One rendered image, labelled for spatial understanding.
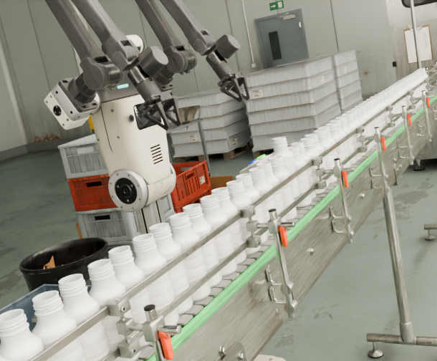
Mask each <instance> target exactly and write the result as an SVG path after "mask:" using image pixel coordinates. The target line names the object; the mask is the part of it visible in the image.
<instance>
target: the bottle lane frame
mask: <svg viewBox="0 0 437 361"><path fill-rule="evenodd" d="M429 102H430V107H428V105H427V109H428V120H429V125H430V126H431V129H430V131H431V134H432V136H433V134H434V133H435V132H436V131H437V120H435V119H433V114H435V118H436V119H437V112H434V111H433V108H432V105H433V106H434V110H437V94H436V95H435V96H434V98H432V99H430V100H429ZM417 120H418V121H419V125H420V126H426V121H425V115H424V109H423V107H422V108H421V109H420V110H419V111H417V113H416V115H413V116H412V117H411V125H409V124H408V128H409V133H410V143H411V145H412V146H413V150H412V153H413V156H414V158H415V157H416V156H417V154H419V152H420V151H421V150H422V148H423V147H424V146H425V144H426V143H427V142H428V139H427V138H426V137H421V136H420V135H419V133H418V129H420V133H421V135H427V132H426V129H425V128H424V127H422V128H419V127H418V125H417ZM397 140H399V141H400V142H399V143H400V147H407V143H406V137H405V127H404V124H403V125H402V126H401V127H400V128H399V129H398V130H397V131H395V132H394V133H393V134H392V137H391V138H388V139H387V140H386V141H385V146H386V150H383V159H384V164H385V173H387V174H388V179H387V181H388V186H389V187H390V188H392V186H393V185H394V184H395V182H396V181H395V171H394V163H395V162H396V161H397V160H400V164H401V165H402V168H401V170H402V174H403V172H404V171H405V169H406V168H407V167H408V166H409V162H408V159H401V158H399V154H398V151H399V150H400V152H401V153H400V154H401V157H403V158H404V157H408V151H407V150H406V148H404V149H400V148H398V144H397ZM370 166H372V168H373V175H381V172H380V163H379V157H378V149H376V150H375V151H374V152H373V153H372V154H371V155H369V156H368V157H367V158H366V159H365V160H364V161H363V162H362V163H361V164H359V165H358V167H356V168H355V172H351V173H350V174H349V175H348V176H347V178H348V183H349V187H348V188H346V187H345V195H346V200H347V209H348V213H349V215H351V216H352V221H351V226H352V230H353V231H354V232H356V231H357V230H358V229H359V228H360V227H361V225H362V224H363V223H364V221H365V220H366V219H367V217H368V216H369V215H370V214H371V213H372V212H373V210H374V209H375V207H376V206H377V205H378V204H379V202H380V201H381V200H382V199H383V197H384V193H383V192H382V189H377V190H375V189H374V188H372V183H371V179H372V178H373V180H374V184H375V187H376V188H378V187H383V183H382V181H381V180H380V177H377V178H374V177H372V176H371V175H370V169H369V167H370ZM331 205H332V207H333V213H334V215H335V216H343V214H342V206H341V201H340V193H339V188H338V185H337V186H335V187H334V188H333V189H332V190H331V191H330V192H329V193H328V194H327V195H326V196H325V197H324V198H322V200H321V201H320V202H318V204H316V205H315V206H313V208H312V209H311V210H309V212H307V213H306V214H305V215H304V216H303V217H302V218H301V219H299V220H298V222H296V223H295V227H293V228H290V229H288V230H287V240H288V247H283V249H284V257H285V261H286V265H287V272H288V277H289V280H290V281H292V282H293V283H294V290H293V293H294V299H295V300H296V301H297V303H298V304H299V303H300V302H301V301H302V300H303V298H304V297H305V296H306V294H307V293H308V291H309V290H310V289H311V288H312V287H313V286H314V284H315V283H316V282H317V280H318V279H319V278H320V277H321V276H322V274H323V273H324V272H325V270H326V269H327V268H328V266H329V265H330V264H331V263H332V262H333V260H334V259H335V258H336V256H337V255H338V254H339V253H340V252H341V251H342V249H343V248H344V247H345V245H346V244H347V239H346V238H345V237H344V234H337V233H336V232H335V231H333V229H332V221H333V220H335V223H336V229H337V230H338V231H345V225H344V224H343V223H342V219H334V218H333V217H331V216H330V208H329V207H330V206H331ZM247 267H248V268H247V269H245V270H244V271H243V272H242V273H239V274H240V275H239V276H238V277H236V278H235V280H233V281H231V283H230V285H228V286H227V287H226V288H224V289H222V290H223V291H222V292H221V293H219V294H218V295H217V296H216V297H213V300H212V301H210V302H209V303H208V304H207V305H206V306H203V309H202V310H201V311H200V312H199V313H198V314H197V315H192V316H193V318H192V319H191V320H190V321H189V322H188V323H187V324H185V325H181V327H182V328H181V333H180V334H175V335H173V336H171V343H172V347H173V359H172V360H168V361H220V359H221V358H222V357H223V356H224V355H225V354H226V352H227V351H228V350H229V349H230V347H231V346H232V345H233V344H234V343H235V342H236V341H239V342H240V343H241V344H242V345H243V346H244V351H245V355H246V361H254V360H255V359H256V357H257V356H258V355H259V353H260V352H261V351H262V350H263V349H264V347H265V346H266V344H267V343H268V342H269V341H270V339H271V338H272V337H273V336H274V335H275V333H276V332H277V331H278V329H279V328H280V327H281V326H282V325H283V324H284V322H285V321H286V320H287V318H288V313H287V312H285V310H284V304H276V303H275V302H274V300H273V301H271V297H270V293H269V287H270V286H271V285H272V284H271V283H270V282H267V278H266V272H265V270H266V269H267V268H268V267H270V270H271V275H272V280H273V281H274V282H282V279H281V275H280V270H279V264H278V259H277V253H276V248H275V244H272V245H271V246H269V248H268V249H267V250H266V251H265V252H263V253H262V255H261V256H260V257H259V258H258V259H255V261H254V262H253V263H252V264H251V265H250V266H247Z"/></svg>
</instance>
